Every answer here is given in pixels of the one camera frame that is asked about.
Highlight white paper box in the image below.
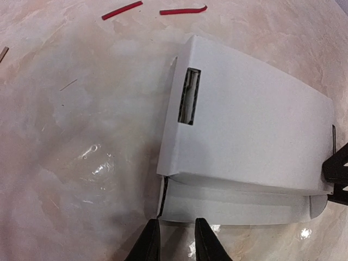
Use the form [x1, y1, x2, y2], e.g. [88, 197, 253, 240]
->
[157, 36, 335, 225]

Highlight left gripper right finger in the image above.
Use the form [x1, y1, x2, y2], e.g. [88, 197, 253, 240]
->
[195, 217, 232, 261]

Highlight straight red tape strip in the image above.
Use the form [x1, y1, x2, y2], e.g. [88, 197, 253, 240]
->
[101, 1, 143, 21]

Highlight bent red tape strip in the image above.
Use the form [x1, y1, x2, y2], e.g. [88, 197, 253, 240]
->
[159, 5, 208, 16]

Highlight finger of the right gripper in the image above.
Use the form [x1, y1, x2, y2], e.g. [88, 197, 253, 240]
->
[328, 184, 348, 206]
[322, 144, 348, 183]

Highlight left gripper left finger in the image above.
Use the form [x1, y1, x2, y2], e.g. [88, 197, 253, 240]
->
[125, 219, 161, 261]

